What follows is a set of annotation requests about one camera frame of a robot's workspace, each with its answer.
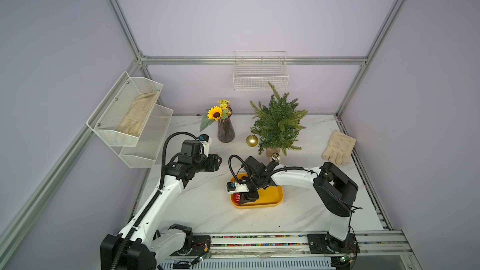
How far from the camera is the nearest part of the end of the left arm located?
554 mm

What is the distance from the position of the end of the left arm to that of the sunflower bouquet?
0.20 meters

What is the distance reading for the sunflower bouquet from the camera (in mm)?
881
